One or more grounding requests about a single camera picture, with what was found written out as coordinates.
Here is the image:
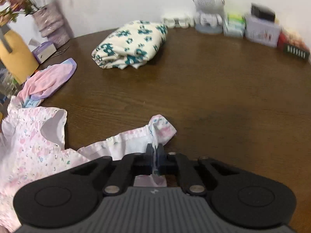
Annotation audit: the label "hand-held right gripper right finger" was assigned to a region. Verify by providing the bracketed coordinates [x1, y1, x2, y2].
[155, 144, 241, 196]

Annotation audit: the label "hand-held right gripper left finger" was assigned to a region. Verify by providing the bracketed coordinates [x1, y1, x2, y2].
[69, 144, 155, 196]

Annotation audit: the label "pink floral garment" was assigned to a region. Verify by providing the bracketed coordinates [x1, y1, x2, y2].
[0, 96, 177, 233]

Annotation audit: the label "folded white teal-print cloth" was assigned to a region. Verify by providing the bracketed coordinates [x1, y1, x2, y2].
[92, 20, 169, 70]

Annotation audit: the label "pink purple blue garment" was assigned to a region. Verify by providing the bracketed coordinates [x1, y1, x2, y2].
[17, 58, 78, 108]

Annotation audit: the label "purple tissue box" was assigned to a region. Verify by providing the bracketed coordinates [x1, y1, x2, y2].
[29, 39, 57, 64]

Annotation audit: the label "clear glass jar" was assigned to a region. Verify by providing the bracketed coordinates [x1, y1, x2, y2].
[0, 68, 20, 102]

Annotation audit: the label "purple textured vase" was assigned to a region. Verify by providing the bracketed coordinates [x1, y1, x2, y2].
[32, 1, 74, 46]

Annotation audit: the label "white robot-shaped speaker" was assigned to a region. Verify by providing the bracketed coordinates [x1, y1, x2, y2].
[192, 0, 225, 34]

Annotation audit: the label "black charger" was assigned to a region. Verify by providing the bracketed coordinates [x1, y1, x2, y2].
[250, 3, 276, 22]

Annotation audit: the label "artificial flower bunch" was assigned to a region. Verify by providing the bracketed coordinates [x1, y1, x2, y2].
[0, 0, 49, 27]

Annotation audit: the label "small boxes along wall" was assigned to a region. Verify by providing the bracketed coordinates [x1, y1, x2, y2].
[244, 15, 282, 48]

